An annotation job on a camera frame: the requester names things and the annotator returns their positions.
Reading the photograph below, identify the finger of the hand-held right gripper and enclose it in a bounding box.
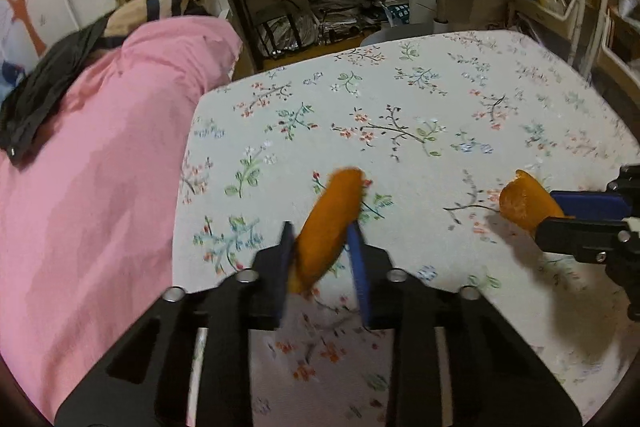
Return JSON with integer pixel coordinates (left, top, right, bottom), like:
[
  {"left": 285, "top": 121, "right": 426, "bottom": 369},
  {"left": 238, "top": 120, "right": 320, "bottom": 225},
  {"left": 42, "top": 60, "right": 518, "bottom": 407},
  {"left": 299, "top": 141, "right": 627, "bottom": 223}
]
[
  {"left": 535, "top": 217, "right": 640, "bottom": 264},
  {"left": 550, "top": 164, "right": 640, "bottom": 220}
]

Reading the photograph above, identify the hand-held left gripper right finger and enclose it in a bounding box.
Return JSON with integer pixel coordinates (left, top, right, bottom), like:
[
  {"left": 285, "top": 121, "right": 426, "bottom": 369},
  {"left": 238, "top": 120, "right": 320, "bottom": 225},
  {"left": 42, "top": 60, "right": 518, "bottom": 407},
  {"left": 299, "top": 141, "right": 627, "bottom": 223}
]
[{"left": 347, "top": 222, "right": 583, "bottom": 427}]

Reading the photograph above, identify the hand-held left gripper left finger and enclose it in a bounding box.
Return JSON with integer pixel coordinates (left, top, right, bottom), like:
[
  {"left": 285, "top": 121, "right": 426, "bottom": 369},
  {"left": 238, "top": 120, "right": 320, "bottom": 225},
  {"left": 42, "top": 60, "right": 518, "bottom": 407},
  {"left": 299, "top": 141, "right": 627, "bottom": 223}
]
[{"left": 54, "top": 221, "right": 297, "bottom": 427}]

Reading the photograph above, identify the long orange peel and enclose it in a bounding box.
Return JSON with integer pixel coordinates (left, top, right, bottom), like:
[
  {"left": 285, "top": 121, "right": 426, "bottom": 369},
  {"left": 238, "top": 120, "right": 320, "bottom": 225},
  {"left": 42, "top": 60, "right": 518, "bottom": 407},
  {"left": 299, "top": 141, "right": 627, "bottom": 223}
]
[{"left": 289, "top": 167, "right": 365, "bottom": 295}]

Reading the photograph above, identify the small orange peel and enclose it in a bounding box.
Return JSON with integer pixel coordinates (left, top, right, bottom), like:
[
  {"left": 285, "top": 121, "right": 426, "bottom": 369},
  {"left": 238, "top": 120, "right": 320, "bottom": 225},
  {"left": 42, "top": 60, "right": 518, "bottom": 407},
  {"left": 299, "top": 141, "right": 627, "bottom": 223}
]
[{"left": 499, "top": 169, "right": 566, "bottom": 238}]

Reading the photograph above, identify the pink blanket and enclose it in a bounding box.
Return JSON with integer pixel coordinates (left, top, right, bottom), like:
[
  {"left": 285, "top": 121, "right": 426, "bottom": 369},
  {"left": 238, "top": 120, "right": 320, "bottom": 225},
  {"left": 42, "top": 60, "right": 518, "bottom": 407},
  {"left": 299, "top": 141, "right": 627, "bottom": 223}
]
[{"left": 0, "top": 17, "right": 244, "bottom": 423}]

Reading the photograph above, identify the silver striped bag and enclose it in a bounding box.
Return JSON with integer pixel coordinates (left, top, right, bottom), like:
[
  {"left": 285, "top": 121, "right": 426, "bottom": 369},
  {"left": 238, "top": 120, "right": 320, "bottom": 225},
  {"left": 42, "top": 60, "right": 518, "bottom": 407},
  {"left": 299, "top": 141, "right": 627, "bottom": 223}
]
[{"left": 255, "top": 0, "right": 321, "bottom": 58}]

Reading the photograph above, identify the blue printed box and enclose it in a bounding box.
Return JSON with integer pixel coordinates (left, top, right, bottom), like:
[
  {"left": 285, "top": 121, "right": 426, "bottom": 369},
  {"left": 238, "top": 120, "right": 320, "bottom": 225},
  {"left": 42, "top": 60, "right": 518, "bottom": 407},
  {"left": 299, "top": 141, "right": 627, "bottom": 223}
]
[{"left": 382, "top": 0, "right": 416, "bottom": 28}]

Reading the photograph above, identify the beige striped pillow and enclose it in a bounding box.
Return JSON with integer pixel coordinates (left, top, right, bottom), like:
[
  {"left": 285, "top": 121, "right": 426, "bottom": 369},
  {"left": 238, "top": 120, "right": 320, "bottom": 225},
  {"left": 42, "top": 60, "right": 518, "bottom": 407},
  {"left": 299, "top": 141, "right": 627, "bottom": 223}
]
[{"left": 107, "top": 0, "right": 211, "bottom": 40}]

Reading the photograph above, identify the black jacket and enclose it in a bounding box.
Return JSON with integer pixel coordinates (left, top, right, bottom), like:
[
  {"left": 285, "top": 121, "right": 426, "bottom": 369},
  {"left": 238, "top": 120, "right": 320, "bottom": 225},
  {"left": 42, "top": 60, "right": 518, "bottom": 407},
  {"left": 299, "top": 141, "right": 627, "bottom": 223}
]
[{"left": 0, "top": 14, "right": 111, "bottom": 168}]

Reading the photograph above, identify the whale print curtain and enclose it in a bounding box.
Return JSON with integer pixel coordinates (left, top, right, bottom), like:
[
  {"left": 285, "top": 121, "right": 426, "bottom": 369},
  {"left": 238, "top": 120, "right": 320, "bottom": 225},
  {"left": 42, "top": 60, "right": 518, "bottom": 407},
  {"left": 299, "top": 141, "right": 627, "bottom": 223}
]
[{"left": 0, "top": 57, "right": 23, "bottom": 90}]

